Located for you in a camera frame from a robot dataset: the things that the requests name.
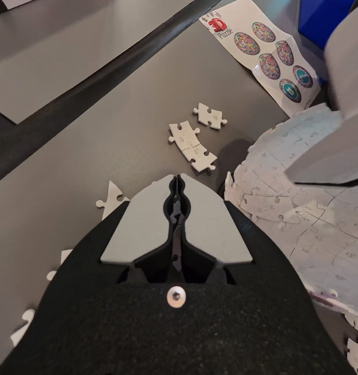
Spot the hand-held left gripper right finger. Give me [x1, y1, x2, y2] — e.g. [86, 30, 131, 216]
[179, 174, 253, 268]

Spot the puzzle pieces group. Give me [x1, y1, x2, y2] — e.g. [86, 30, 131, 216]
[9, 103, 228, 346]

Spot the printed instruction leaflet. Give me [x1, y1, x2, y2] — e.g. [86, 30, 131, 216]
[200, 0, 322, 118]

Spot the blue plastic bin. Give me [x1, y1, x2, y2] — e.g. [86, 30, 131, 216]
[298, 0, 358, 50]

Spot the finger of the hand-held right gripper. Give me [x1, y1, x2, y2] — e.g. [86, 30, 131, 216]
[285, 109, 358, 188]
[324, 3, 358, 118]

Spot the colourful puzzle ball box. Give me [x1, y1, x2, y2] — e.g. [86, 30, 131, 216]
[0, 0, 33, 17]

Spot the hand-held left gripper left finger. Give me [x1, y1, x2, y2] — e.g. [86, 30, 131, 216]
[101, 174, 177, 268]

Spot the partly built white puzzle ball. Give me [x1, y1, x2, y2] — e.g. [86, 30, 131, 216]
[224, 104, 358, 311]

